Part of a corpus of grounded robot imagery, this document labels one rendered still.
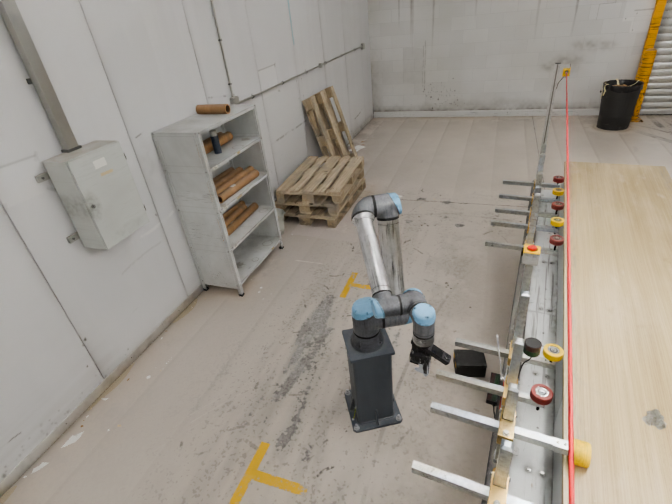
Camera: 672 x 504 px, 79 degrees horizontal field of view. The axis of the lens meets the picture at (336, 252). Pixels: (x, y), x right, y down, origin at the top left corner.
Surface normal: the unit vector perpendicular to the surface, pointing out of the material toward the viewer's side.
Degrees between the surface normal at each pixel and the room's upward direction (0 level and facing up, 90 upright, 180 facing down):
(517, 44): 90
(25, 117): 90
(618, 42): 90
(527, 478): 0
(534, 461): 0
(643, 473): 0
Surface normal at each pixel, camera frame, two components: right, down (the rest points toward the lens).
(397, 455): -0.10, -0.84
